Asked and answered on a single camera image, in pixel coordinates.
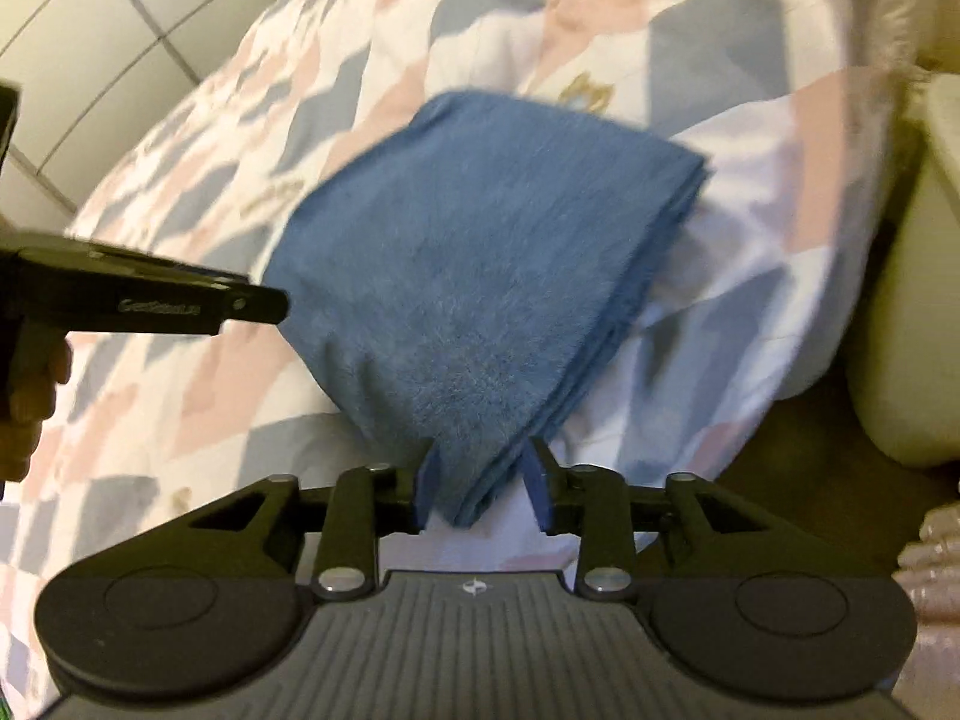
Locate blue denim jeans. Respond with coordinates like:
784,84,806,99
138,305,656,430
263,89,708,528

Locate checkered pink blue bed quilt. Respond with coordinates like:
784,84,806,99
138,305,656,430
2,0,903,718

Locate white wardrobe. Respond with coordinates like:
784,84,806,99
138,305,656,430
2,0,274,229

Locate person's left hand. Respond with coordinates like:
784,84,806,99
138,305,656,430
0,338,73,483

